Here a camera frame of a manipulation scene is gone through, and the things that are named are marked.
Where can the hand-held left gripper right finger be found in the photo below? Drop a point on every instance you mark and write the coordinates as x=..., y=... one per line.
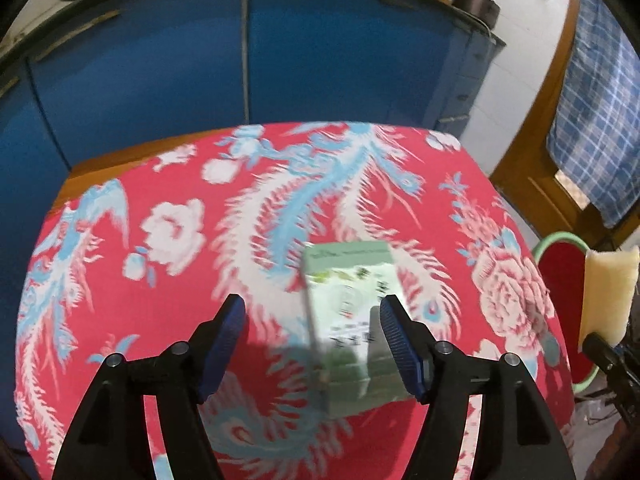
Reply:
x=405, y=350

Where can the red basin with green rim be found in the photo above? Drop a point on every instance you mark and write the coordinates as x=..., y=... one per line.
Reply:
x=560, y=280

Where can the green printed box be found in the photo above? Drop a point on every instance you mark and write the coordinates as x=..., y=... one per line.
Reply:
x=350, y=290

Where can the wooden door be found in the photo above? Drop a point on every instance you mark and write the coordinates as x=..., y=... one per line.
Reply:
x=530, y=160

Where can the pale yellow sponge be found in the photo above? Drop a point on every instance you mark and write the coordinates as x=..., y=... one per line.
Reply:
x=607, y=290

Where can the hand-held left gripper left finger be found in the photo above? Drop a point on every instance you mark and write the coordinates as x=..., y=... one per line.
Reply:
x=220, y=350

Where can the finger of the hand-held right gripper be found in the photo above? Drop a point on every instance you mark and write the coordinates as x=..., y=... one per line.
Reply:
x=605, y=355

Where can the blue kitchen base cabinet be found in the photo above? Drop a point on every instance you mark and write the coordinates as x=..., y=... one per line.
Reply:
x=150, y=70

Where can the red floral tablecloth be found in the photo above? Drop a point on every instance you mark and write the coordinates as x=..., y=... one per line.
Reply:
x=200, y=270

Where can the dark rice cooker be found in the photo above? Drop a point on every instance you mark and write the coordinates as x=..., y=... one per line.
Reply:
x=477, y=5

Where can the blue plaid curtain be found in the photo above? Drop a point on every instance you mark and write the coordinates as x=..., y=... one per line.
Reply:
x=595, y=110

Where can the wooden table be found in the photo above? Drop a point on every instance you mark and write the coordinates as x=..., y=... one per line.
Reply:
x=95, y=167

